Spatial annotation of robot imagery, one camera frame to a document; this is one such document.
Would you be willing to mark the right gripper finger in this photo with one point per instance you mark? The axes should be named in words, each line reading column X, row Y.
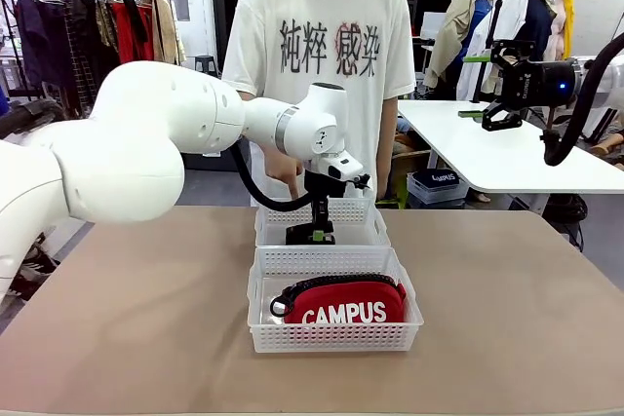
column 502, row 119
column 512, row 53

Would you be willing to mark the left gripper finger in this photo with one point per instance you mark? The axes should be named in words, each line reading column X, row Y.
column 319, row 221
column 330, row 214

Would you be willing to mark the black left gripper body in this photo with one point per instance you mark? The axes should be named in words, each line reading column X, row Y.
column 322, row 187

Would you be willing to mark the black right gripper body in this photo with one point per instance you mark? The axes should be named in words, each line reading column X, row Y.
column 536, row 85

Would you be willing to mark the black stapler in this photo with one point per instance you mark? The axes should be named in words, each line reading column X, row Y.
column 300, row 236

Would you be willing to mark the red Campus zip pouch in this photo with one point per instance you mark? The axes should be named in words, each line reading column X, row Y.
column 341, row 311

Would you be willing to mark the person's right forearm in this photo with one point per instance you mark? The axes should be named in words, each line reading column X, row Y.
column 265, row 157

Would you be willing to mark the person's left forearm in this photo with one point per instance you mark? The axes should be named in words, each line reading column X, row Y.
column 387, row 143

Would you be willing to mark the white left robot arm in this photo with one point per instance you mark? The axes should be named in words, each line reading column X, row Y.
column 146, row 143

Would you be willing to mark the person's right hand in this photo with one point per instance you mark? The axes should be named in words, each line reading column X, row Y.
column 285, row 175

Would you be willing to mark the person's left hand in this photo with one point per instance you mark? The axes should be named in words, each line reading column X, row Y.
column 384, row 192

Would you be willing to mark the white perforated plastic basket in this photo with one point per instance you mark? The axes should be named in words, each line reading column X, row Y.
column 331, row 338
column 356, row 221

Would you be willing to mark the black stand pole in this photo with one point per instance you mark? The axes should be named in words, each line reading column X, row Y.
column 496, row 21

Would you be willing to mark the white table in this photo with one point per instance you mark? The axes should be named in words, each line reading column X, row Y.
column 487, row 158

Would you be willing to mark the figure in yellow garment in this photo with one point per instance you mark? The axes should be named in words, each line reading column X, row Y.
column 565, row 21

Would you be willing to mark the mannequin in beige jacket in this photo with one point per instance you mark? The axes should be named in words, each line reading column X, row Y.
column 453, row 31

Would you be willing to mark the clear bin with navy pouch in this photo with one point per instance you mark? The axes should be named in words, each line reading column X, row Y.
column 434, row 187

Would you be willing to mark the black bag under table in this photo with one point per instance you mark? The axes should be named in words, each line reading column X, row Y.
column 565, row 221

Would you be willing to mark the person in white printed T-shirt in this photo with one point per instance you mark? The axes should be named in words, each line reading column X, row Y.
column 331, row 21

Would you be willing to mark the black stool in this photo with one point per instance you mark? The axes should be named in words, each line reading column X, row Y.
column 205, row 65

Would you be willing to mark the beige hanging coat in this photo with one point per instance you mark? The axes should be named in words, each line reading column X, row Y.
column 166, row 26

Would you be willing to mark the red hanging garment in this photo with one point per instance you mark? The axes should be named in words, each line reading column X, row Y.
column 129, row 31

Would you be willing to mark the leopard print hanging garment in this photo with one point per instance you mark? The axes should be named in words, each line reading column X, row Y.
column 105, row 21

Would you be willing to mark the seated person's legs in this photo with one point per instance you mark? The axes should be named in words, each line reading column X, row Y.
column 41, row 265

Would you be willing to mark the navy hanging garment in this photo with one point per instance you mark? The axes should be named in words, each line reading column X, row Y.
column 39, row 36

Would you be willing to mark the black metal clothes rack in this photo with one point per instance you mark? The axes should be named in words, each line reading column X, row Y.
column 10, row 46

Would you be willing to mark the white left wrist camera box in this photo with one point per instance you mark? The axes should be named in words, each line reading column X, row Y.
column 341, row 166

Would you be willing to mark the left wrist camera mount bracket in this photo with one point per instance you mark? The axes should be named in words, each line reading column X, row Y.
column 361, row 182

